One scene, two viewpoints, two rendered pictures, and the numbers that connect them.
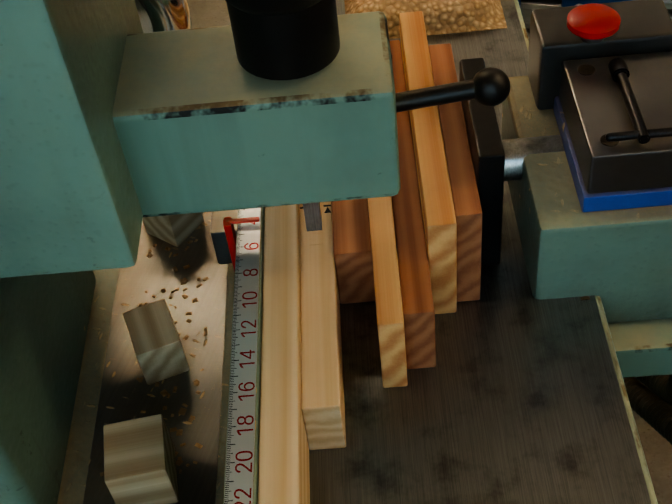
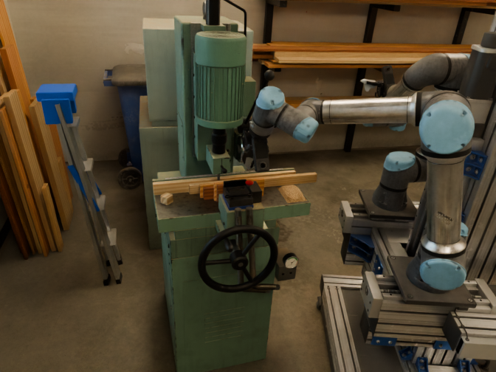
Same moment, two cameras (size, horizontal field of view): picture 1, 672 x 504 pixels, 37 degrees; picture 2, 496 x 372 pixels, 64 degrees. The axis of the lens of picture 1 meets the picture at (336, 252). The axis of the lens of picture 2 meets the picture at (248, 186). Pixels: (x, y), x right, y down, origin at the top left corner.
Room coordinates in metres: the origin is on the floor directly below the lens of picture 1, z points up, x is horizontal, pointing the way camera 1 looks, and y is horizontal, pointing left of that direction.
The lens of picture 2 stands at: (0.02, -1.35, 1.70)
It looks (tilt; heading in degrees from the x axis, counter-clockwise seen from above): 29 degrees down; 69
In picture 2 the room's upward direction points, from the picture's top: 3 degrees clockwise
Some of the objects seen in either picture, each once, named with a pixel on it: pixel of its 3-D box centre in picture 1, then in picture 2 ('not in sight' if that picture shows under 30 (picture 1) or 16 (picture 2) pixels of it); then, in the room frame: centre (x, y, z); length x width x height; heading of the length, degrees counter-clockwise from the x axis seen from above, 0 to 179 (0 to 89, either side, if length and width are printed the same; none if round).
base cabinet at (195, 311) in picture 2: not in sight; (211, 273); (0.42, 0.13, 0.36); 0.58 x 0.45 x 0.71; 86
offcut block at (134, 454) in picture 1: (141, 463); not in sight; (0.35, 0.14, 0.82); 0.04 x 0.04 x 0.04; 5
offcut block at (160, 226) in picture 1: (170, 209); not in sight; (0.58, 0.13, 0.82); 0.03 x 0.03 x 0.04; 51
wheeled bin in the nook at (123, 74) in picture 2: not in sight; (149, 125); (0.36, 1.94, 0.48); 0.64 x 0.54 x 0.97; 176
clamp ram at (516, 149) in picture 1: (529, 158); (236, 195); (0.45, -0.12, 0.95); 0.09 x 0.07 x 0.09; 176
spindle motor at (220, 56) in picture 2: not in sight; (220, 80); (0.41, 0.01, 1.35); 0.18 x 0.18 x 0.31
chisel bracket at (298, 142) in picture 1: (261, 123); (218, 160); (0.42, 0.03, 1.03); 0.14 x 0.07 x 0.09; 86
